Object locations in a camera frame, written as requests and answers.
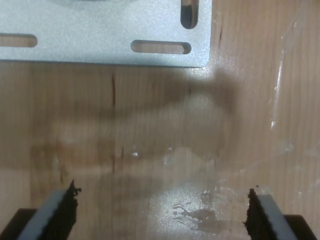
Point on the clear plastic film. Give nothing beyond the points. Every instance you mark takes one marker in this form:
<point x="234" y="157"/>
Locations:
<point x="300" y="75"/>

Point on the silver slotted mounting plate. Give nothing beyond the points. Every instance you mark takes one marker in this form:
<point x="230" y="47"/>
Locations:
<point x="100" y="37"/>

